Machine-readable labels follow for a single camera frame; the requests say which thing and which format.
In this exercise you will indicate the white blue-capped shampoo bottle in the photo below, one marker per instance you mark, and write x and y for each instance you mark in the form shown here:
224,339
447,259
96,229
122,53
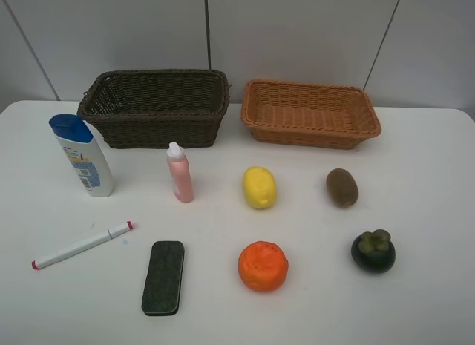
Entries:
84,154

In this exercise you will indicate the dark felt board eraser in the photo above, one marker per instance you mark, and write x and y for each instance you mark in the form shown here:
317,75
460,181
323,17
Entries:
161,294

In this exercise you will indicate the orange tangerine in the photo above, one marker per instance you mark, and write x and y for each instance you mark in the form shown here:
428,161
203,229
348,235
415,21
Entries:
263,266

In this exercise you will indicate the dark mangosteen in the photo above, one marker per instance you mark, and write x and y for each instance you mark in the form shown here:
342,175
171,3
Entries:
373,251

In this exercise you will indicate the white pink-tipped marker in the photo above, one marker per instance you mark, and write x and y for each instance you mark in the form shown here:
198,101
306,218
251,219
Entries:
82,246

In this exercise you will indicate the dark brown wicker basket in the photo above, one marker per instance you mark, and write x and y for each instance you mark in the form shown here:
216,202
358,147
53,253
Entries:
151,108

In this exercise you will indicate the pink white-capped bottle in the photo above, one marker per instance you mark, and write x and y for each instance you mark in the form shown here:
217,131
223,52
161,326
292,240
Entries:
180,172

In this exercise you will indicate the brown kiwi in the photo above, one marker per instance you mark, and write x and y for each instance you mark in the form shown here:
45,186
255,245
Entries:
342,188

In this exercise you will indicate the yellow lemon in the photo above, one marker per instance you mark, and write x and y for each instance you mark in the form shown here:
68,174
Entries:
259,187

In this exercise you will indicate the orange wicker basket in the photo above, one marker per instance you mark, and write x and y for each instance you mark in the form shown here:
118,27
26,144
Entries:
324,116

